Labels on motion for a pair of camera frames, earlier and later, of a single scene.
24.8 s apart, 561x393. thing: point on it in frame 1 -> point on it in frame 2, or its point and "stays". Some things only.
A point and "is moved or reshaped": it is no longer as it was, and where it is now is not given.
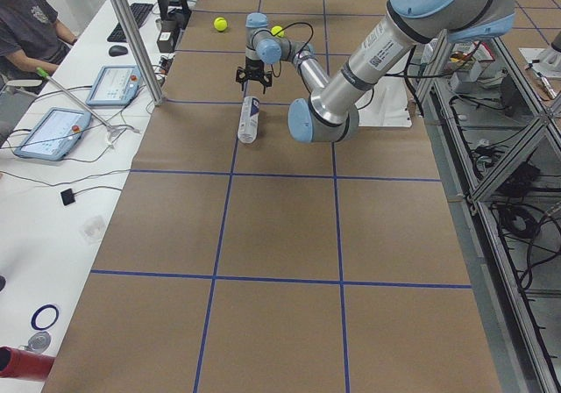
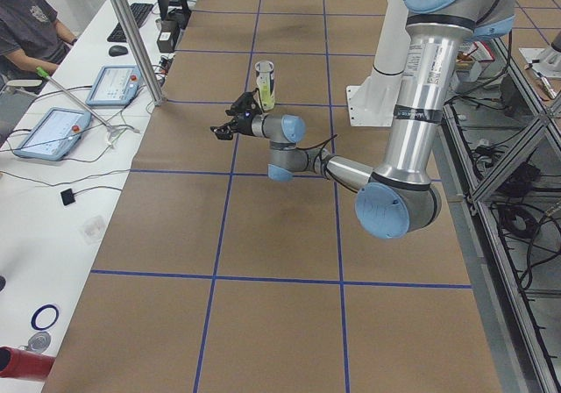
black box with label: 168,34 stays
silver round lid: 39,341 stays
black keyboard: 140,12 stays
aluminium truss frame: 495,132 stays
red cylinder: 15,362 stays
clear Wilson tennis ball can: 248,122 is moved or reshaped
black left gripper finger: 241,76 -> 224,132
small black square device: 67,196 stays
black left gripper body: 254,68 -> 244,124
